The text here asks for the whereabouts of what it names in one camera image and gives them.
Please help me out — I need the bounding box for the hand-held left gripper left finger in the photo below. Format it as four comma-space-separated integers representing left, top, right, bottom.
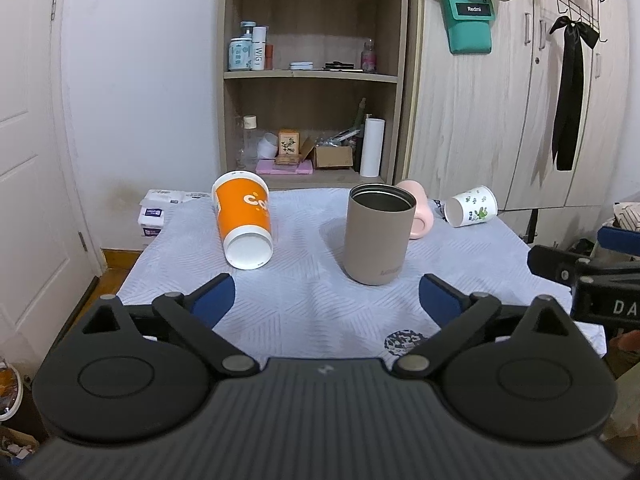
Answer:
75, 273, 261, 379

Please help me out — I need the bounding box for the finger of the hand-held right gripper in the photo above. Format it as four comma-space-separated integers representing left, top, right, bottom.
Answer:
527, 244, 594, 292
597, 226, 640, 263

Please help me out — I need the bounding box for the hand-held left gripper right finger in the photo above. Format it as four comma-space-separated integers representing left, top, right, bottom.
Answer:
392, 273, 581, 381

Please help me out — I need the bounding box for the orange paper cup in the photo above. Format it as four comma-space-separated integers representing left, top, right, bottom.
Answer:
211, 170, 275, 271

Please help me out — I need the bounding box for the taupe metal cup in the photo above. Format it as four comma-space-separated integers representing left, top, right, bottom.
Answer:
345, 183, 417, 287

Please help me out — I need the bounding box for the pink cup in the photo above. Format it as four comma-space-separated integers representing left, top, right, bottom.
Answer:
395, 179, 435, 240

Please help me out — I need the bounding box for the white printed paper cup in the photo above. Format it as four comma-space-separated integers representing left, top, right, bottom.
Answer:
444, 185, 499, 228

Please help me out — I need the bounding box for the patterned cloth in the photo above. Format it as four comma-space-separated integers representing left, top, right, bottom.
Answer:
611, 202, 640, 232

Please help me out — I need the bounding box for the white tissue pack purple label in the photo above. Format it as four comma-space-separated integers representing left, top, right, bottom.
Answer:
137, 203, 169, 239

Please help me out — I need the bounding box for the khaki bag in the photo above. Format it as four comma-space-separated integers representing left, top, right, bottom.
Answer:
602, 374, 640, 442

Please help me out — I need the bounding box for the flat white tissue pack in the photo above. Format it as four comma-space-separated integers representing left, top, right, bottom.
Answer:
145, 188, 211, 206

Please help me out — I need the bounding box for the flat pink box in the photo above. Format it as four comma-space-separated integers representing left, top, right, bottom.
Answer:
255, 158, 315, 175

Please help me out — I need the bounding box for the wooden wardrobe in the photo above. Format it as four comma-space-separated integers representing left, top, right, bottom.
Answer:
402, 0, 632, 214

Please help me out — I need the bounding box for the clear bottle cream lid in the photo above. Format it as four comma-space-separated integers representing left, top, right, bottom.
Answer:
235, 114, 259, 169

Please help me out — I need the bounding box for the white jar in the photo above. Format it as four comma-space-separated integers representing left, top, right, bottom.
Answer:
256, 132, 279, 160

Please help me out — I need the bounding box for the black ribbon bow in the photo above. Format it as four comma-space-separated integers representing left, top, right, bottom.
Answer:
548, 15, 600, 172

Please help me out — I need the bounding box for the white paper roll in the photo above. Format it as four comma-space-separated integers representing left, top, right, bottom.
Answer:
359, 117, 386, 178

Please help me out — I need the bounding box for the floral paper box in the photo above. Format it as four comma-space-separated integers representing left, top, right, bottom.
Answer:
277, 129, 300, 165

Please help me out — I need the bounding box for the cardboard box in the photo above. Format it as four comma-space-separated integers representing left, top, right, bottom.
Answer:
299, 137, 354, 170

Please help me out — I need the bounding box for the dark slim bottle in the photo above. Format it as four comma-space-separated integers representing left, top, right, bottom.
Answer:
352, 98, 369, 171

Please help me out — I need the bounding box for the white bucket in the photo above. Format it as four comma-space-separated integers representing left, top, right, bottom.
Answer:
0, 359, 27, 422

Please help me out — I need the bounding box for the white door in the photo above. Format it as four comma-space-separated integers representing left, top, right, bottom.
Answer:
0, 0, 103, 366

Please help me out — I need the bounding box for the blue white pump bottle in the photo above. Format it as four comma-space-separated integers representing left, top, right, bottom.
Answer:
228, 21, 254, 72

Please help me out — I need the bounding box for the teal pouch bag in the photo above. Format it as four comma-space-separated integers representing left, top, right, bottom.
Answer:
441, 0, 495, 55

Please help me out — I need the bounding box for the pink bottle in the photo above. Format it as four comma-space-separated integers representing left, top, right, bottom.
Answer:
360, 38, 379, 74

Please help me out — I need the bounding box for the tall white bottle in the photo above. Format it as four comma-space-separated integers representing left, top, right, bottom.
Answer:
251, 26, 267, 71

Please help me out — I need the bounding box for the wooden bookshelf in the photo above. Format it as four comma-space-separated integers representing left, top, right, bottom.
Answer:
217, 0, 412, 192

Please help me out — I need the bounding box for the black wire hook rack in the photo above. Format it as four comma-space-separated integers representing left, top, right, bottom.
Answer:
554, 0, 609, 45

